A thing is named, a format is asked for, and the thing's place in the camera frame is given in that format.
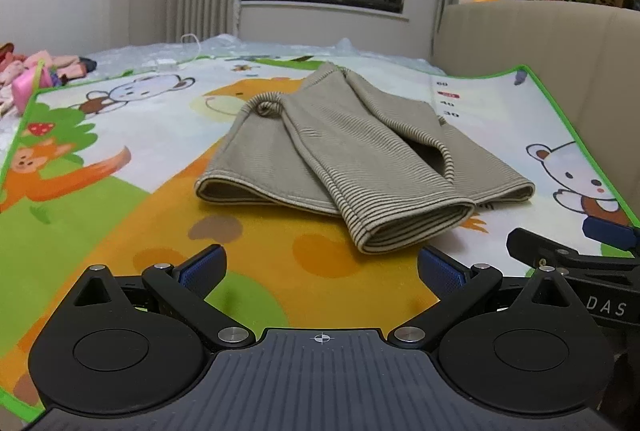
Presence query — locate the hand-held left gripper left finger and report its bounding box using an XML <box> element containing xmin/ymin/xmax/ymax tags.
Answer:
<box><xmin>74</xmin><ymin>244</ymin><xmax>256</xmax><ymax>347</ymax></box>

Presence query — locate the pile of colourful clothes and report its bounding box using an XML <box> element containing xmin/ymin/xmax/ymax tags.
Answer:
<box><xmin>0</xmin><ymin>42</ymin><xmax>98</xmax><ymax>117</ymax></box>

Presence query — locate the white cable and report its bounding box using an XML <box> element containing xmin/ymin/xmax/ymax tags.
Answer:
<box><xmin>170</xmin><ymin>34</ymin><xmax>203</xmax><ymax>63</ymax></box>

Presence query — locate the beige padded headboard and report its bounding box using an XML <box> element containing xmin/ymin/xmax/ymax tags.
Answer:
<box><xmin>432</xmin><ymin>2</ymin><xmax>640</xmax><ymax>232</ymax></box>

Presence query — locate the cartoon animal play mat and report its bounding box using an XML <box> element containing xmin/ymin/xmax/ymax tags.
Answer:
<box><xmin>0</xmin><ymin>56</ymin><xmax>640</xmax><ymax>422</ymax></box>

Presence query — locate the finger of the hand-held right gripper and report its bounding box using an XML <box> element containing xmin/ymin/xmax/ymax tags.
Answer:
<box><xmin>582</xmin><ymin>216</ymin><xmax>640</xmax><ymax>258</ymax></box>
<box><xmin>506</xmin><ymin>227</ymin><xmax>588</xmax><ymax>269</ymax></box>

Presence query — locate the beige striped sweater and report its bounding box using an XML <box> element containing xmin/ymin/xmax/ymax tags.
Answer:
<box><xmin>194</xmin><ymin>62</ymin><xmax>536</xmax><ymax>255</ymax></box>

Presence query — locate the white bed sheet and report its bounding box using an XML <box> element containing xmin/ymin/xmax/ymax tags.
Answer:
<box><xmin>0</xmin><ymin>35</ymin><xmax>446</xmax><ymax>147</ymax></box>

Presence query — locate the pink plastic toy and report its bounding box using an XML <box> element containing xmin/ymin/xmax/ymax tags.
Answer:
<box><xmin>11</xmin><ymin>64</ymin><xmax>58</xmax><ymax>114</ymax></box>

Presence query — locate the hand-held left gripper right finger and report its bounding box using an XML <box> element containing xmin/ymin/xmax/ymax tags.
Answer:
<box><xmin>388</xmin><ymin>246</ymin><xmax>586</xmax><ymax>347</ymax></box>

